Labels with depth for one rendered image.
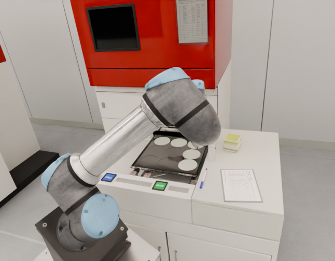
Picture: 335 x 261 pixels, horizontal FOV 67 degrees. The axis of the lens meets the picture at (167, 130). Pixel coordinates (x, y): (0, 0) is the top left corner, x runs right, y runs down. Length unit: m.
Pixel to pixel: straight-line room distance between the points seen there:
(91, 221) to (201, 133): 0.39
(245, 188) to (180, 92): 0.59
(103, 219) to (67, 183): 0.15
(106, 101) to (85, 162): 1.05
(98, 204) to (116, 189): 0.42
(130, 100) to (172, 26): 0.56
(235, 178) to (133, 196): 0.46
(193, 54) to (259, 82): 1.70
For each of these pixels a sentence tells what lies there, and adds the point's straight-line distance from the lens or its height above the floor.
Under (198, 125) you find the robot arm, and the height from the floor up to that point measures 1.39.
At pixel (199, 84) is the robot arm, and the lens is 1.14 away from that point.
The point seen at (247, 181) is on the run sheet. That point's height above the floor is 0.97.
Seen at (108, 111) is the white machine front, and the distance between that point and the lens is 1.81.
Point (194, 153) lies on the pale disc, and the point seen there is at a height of 0.90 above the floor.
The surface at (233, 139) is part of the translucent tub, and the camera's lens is 1.31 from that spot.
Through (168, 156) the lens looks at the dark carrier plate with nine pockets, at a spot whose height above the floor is 0.90.
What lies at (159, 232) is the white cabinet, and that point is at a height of 0.72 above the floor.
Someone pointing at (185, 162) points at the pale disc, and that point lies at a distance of 1.37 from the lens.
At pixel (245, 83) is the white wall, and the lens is 3.00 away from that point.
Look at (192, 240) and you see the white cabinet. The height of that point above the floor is 0.72.
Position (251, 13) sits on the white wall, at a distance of 2.86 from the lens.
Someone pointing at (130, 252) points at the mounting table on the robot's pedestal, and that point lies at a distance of 1.11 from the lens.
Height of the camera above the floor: 1.70
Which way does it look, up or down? 28 degrees down
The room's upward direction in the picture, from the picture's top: 6 degrees counter-clockwise
